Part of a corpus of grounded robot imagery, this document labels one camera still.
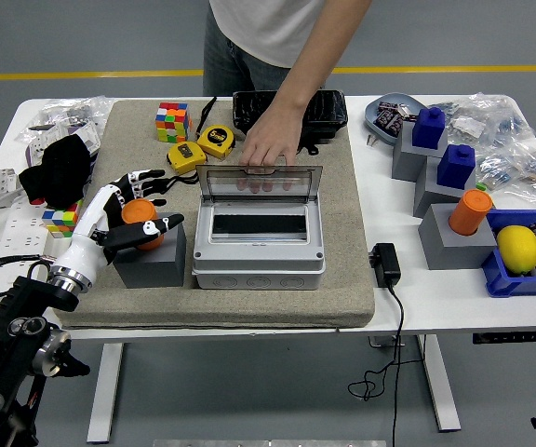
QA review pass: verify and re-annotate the orange cylinder battery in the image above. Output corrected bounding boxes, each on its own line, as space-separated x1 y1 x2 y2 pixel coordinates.
121 198 166 251
448 188 494 237

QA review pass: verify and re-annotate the yellow lemon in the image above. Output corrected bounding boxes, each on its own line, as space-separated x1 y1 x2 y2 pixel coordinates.
496 224 536 275

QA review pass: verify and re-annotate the small colourful puzzle cube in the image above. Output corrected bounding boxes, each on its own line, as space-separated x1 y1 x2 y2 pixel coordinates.
41 199 85 238

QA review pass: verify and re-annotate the metal table bracket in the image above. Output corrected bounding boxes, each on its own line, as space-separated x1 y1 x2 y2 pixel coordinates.
368 335 407 348

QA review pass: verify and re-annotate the white power strip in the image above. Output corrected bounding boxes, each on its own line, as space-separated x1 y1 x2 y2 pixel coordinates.
0 199 72 299

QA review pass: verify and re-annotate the white purple package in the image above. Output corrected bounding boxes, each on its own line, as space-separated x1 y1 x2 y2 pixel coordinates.
24 123 102 168

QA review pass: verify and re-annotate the black adapter cord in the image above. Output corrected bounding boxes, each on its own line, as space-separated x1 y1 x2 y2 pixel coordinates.
347 278 425 447

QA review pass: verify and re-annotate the black cloth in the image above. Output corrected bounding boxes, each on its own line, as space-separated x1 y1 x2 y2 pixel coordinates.
18 135 93 210

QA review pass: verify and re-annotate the grey block with round hole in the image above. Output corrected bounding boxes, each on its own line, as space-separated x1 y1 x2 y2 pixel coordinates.
112 223 187 289

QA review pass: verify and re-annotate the black table control panel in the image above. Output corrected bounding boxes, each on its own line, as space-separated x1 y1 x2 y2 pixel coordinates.
471 330 536 345

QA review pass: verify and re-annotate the blue block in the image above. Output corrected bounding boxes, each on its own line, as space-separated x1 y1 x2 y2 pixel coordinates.
436 143 477 191
411 106 447 151

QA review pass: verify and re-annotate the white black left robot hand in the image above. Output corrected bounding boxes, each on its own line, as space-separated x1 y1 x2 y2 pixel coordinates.
49 168 186 283

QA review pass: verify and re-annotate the clear bag of small parts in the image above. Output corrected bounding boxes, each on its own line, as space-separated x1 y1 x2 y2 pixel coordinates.
476 139 536 209
437 92 536 151

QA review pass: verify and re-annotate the clear plastic parts bag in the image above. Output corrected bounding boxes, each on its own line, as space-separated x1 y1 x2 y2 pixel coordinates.
14 95 115 145

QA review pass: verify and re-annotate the blue-grey dish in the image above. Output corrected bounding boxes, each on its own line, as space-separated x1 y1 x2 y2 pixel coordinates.
364 92 430 146

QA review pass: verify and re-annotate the black plastic tray device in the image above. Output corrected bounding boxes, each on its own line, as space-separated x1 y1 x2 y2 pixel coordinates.
232 88 349 157

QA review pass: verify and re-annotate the yellow tape measure with strap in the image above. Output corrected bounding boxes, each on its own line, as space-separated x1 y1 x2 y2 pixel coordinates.
159 142 208 196

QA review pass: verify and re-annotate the grey box with clear lid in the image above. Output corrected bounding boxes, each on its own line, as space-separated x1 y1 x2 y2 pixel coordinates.
191 165 327 291

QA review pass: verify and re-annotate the grey-brown mat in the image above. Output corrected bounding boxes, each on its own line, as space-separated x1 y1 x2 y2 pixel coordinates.
51 98 376 331

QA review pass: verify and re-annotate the blue plastic bin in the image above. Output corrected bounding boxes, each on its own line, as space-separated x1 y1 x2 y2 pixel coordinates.
480 208 536 299

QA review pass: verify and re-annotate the yellow tape measure black label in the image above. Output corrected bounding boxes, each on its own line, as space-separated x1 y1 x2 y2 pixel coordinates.
196 124 237 161

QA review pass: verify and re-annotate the person's left hand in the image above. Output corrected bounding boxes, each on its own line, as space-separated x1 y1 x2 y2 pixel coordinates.
237 100 307 193

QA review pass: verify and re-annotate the person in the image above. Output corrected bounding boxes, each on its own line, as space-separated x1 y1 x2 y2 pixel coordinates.
202 0 374 99

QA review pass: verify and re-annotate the white table leg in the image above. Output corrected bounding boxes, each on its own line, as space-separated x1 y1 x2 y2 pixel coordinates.
86 343 125 443
416 333 462 433

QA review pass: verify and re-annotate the grey block holder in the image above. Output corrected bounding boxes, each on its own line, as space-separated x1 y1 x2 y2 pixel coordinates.
391 120 449 182
412 156 477 219
418 203 500 271

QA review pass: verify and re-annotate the large colourful puzzle cube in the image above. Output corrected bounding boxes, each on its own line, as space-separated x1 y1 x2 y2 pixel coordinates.
154 102 193 143

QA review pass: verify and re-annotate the black power adapter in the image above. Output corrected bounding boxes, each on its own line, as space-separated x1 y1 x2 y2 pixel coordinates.
368 242 403 289

